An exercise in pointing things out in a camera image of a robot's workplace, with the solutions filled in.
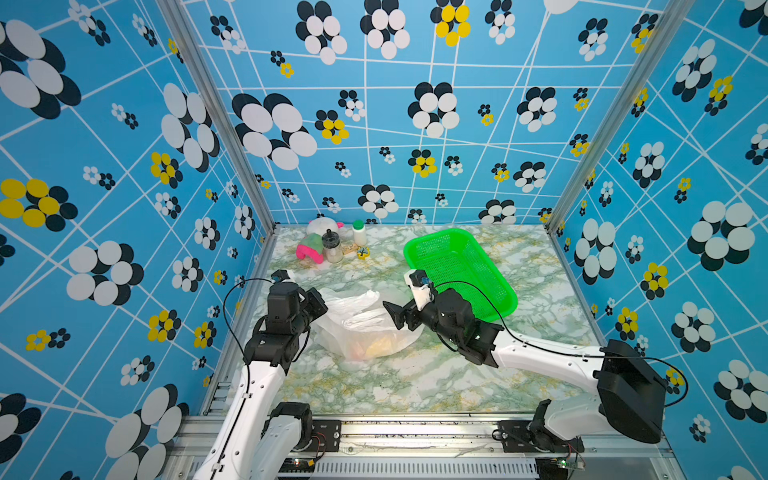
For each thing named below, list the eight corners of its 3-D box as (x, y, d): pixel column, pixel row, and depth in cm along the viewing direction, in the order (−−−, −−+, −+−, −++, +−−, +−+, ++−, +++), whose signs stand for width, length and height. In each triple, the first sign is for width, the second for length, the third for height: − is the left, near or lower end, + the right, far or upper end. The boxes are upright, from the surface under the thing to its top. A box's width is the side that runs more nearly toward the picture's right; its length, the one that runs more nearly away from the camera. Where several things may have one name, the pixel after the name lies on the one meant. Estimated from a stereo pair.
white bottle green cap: (354, 245, 115) (351, 230, 108) (355, 235, 119) (353, 219, 112) (366, 245, 115) (364, 230, 108) (366, 235, 119) (365, 219, 112)
